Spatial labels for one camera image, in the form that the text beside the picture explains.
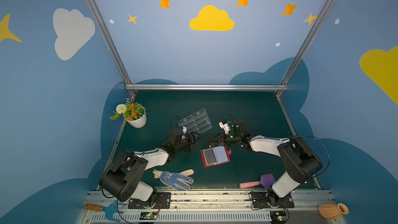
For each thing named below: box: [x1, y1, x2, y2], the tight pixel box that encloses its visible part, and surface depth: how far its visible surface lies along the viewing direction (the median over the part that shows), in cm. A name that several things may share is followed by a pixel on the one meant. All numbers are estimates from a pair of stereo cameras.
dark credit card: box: [203, 148, 217, 166], surface depth 90 cm
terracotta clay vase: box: [318, 203, 350, 220], surface depth 65 cm
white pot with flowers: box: [109, 98, 150, 129], surface depth 94 cm
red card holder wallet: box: [200, 145, 232, 168], surface depth 90 cm
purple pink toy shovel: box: [238, 173, 276, 189], surface depth 80 cm
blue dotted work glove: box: [152, 169, 195, 191], surface depth 82 cm
